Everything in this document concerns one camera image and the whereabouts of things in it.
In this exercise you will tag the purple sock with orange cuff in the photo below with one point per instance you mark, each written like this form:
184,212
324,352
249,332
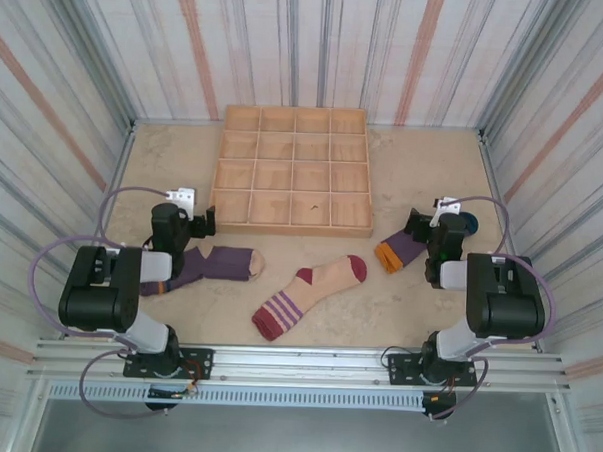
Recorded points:
403,248

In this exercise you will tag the purple sock with beige toe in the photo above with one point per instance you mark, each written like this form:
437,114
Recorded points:
225,265

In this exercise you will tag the beige sock with maroon toe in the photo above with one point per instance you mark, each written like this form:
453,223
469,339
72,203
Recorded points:
314,286

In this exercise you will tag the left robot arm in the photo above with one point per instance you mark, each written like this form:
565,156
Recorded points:
93,297

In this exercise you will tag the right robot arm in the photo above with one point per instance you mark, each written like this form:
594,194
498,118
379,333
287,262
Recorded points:
508,305

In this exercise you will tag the wooden divided tray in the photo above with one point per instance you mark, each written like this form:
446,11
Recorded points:
273,175

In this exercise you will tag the grey metal sheet panel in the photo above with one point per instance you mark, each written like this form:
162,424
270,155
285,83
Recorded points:
292,441

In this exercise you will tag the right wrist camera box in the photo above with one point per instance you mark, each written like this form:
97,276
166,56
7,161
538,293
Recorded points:
445,206

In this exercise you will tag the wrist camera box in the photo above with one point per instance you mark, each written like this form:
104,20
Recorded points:
182,197
445,206

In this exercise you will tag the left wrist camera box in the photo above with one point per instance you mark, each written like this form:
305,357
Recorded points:
182,197

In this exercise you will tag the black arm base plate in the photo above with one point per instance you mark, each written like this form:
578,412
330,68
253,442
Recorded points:
400,365
200,359

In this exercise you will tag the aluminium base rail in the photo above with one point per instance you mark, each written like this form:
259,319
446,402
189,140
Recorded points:
300,366

